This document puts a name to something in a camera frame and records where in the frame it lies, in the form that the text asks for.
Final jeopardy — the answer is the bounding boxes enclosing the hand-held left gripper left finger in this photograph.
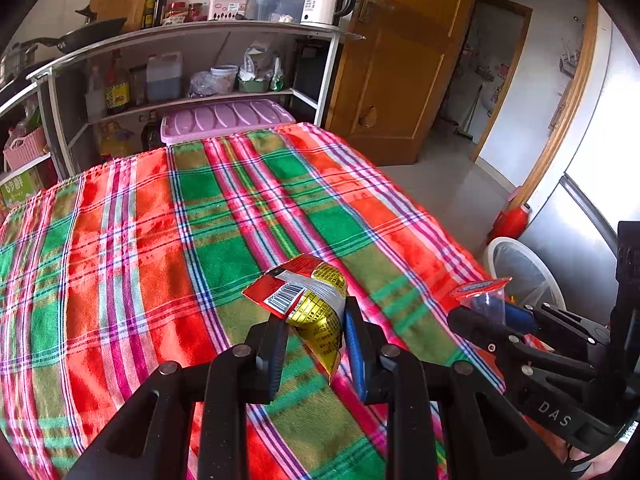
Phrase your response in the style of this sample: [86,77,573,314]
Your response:
[65,312,291,480]

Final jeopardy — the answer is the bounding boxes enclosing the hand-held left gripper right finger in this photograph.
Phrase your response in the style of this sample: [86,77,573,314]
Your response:
[343,296,571,480]

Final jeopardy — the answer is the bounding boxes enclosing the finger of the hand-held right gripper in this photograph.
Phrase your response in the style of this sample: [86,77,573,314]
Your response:
[500,301,613,356]
[446,305,601,383]

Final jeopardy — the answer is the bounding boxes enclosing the red lid plastic cup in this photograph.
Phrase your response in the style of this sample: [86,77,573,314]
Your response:
[448,276,513,321]

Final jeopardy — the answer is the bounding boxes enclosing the red and gold snack packet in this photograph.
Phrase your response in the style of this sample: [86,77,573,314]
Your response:
[241,253,349,387]

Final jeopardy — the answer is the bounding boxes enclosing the white round bin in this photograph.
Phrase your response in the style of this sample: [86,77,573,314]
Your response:
[484,236,568,311]

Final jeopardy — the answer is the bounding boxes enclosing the person's right hand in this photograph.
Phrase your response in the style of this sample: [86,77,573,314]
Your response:
[565,442,628,480]

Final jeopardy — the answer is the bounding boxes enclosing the clear plastic bin liner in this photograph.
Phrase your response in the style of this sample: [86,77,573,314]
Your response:
[492,245,563,308]

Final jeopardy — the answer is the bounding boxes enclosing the red fire extinguisher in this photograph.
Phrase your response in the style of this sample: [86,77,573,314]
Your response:
[487,201,532,246]

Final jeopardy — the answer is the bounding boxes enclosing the silver refrigerator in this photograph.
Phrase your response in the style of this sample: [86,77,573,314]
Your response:
[515,10,640,311]

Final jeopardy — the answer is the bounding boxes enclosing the red green plaid tablecloth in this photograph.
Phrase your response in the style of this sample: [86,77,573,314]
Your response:
[0,122,506,480]

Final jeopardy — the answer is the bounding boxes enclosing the green broom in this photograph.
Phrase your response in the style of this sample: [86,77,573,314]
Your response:
[452,85,485,139]

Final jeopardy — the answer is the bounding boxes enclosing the purple lid storage box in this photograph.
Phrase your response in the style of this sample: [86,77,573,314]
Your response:
[160,99,297,147]

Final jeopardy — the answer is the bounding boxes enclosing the yellow cooking oil bottle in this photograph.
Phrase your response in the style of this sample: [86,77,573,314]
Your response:
[97,120,136,158]

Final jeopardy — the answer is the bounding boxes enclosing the brown wooden door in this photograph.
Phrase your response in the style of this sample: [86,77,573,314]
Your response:
[325,0,483,167]

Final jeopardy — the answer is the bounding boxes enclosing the green white packet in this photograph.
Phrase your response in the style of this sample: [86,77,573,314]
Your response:
[269,55,286,92]

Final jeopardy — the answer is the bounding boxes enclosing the white lidded tub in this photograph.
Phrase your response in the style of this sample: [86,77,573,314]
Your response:
[210,65,239,95]

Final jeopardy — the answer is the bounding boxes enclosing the clear plastic bag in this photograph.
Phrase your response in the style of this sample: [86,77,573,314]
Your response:
[187,71,218,98]

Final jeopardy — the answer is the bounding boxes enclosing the white plastic bag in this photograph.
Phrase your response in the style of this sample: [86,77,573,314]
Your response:
[239,46,273,82]

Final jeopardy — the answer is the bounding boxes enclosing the white plastic jug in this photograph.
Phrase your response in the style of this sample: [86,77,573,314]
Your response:
[146,51,183,102]

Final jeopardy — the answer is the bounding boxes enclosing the brown glass jar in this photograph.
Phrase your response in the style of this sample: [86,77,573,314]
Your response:
[129,65,148,107]

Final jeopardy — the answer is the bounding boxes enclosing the green printed carton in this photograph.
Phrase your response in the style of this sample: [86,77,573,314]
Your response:
[0,167,46,211]

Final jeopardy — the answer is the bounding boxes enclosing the yellow label sauce bottle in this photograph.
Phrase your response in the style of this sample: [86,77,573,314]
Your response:
[104,50,131,115]

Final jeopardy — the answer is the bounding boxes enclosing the clear plastic bottle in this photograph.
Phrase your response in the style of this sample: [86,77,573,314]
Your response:
[85,65,107,121]

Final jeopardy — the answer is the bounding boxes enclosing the pink plastic basket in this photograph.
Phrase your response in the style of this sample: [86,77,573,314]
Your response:
[2,126,48,171]

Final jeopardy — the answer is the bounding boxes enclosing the grey metal shelf unit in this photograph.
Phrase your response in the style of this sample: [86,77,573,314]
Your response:
[27,20,366,181]

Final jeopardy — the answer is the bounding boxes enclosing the white electric kettle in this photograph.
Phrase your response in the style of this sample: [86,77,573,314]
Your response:
[300,0,360,28]

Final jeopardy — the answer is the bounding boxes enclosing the pink utensil holder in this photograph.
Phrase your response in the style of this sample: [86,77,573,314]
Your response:
[207,0,248,22]

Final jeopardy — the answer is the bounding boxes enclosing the clear lidded plastic container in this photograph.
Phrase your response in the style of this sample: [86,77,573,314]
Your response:
[243,0,307,23]

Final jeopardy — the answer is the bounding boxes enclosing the grey stove stand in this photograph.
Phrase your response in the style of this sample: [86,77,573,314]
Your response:
[0,80,68,191]

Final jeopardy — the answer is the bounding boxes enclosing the black wok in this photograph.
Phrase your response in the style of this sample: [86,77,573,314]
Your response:
[17,17,128,56]

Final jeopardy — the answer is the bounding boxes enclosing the steel steamer pot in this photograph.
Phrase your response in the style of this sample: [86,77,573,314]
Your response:
[0,42,41,83]

